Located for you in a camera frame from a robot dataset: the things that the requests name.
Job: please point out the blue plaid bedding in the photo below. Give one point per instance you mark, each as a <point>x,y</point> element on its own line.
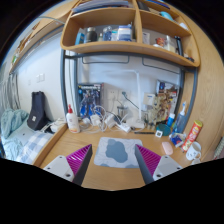
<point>26,153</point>

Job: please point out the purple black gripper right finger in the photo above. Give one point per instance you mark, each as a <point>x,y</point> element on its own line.
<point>148,162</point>

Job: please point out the blue spray bottle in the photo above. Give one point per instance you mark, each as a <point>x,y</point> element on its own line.
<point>180,119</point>

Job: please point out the grey cloud mouse pad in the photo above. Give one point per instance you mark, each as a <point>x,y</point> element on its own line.
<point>117,153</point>

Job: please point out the wooden wall shelf unit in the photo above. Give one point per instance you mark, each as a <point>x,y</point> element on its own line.
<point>140,19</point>

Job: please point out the teal blanket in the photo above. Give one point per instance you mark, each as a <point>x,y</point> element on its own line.
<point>12,121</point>

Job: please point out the blue robot model box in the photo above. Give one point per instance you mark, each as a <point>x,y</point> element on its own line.
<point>90,98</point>

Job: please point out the white pump lotion bottle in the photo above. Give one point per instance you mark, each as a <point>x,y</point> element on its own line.
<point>72,121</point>

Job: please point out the red chips can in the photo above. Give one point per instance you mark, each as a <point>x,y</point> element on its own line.
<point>195,130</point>

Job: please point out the teal round object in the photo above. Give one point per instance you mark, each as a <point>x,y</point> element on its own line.
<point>164,128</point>

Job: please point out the colourful picture box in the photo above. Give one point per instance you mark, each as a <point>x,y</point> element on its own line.
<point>164,102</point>

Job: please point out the white mug with print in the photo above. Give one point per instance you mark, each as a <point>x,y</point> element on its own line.
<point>194,151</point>

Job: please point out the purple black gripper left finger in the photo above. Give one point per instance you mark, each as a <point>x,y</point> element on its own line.
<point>78,162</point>

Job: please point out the black pen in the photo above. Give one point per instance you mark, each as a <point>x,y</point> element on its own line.
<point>136,132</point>

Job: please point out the black backpack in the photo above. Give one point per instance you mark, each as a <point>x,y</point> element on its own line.
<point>37,117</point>

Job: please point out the white power strip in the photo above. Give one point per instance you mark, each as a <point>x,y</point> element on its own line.
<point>124,127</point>

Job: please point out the pink computer mouse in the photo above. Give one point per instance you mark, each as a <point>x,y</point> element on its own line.
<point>167,148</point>

